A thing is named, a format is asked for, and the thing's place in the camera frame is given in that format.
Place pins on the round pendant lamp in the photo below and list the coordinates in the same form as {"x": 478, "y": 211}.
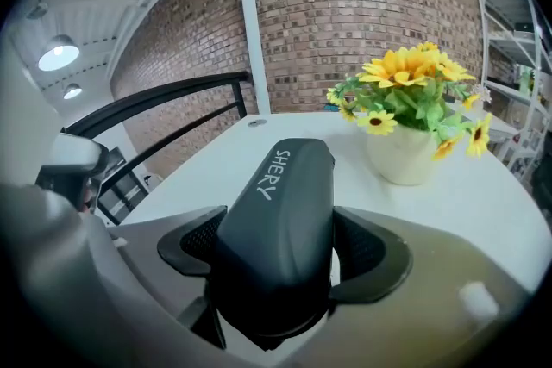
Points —
{"x": 72, "y": 91}
{"x": 58, "y": 52}

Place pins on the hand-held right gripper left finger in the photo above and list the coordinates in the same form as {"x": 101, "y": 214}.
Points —
{"x": 190, "y": 241}

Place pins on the black round object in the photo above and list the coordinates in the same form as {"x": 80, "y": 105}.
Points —
{"x": 276, "y": 245}

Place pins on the black metal railing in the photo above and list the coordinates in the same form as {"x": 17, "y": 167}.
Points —
{"x": 172, "y": 92}

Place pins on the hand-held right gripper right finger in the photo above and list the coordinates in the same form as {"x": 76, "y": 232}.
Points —
{"x": 409, "y": 314}

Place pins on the large white table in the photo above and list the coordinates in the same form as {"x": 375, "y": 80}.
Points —
{"x": 302, "y": 129}

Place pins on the white metal shelf rack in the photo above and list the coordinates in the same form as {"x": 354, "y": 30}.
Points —
{"x": 513, "y": 39}

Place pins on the small white table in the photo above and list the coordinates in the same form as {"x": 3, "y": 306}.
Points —
{"x": 500, "y": 127}

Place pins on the white pillar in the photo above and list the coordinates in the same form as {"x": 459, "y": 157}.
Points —
{"x": 252, "y": 26}

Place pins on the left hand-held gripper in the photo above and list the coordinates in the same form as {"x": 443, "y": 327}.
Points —
{"x": 73, "y": 157}

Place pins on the sunflowers in white pot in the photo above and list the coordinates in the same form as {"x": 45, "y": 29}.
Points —
{"x": 403, "y": 99}

